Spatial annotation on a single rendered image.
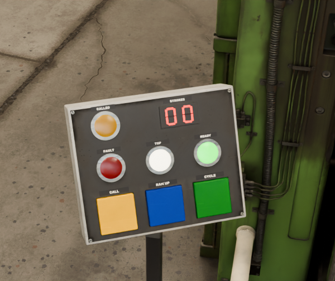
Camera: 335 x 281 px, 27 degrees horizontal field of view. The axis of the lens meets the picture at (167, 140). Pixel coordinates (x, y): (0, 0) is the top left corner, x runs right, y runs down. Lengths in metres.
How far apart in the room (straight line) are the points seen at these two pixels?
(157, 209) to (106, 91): 2.17
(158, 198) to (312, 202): 0.55
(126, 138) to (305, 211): 0.65
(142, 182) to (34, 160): 1.78
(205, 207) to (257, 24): 0.41
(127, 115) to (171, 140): 0.10
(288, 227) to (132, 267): 0.91
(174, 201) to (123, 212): 0.11
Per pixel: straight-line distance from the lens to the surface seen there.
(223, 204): 1.46
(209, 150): 1.43
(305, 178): 1.79
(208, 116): 1.43
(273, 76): 1.59
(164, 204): 1.42
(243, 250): 1.86
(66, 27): 4.13
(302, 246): 1.95
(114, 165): 1.39
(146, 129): 1.40
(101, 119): 1.38
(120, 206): 1.41
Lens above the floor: 1.99
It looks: 38 degrees down
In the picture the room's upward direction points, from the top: 1 degrees clockwise
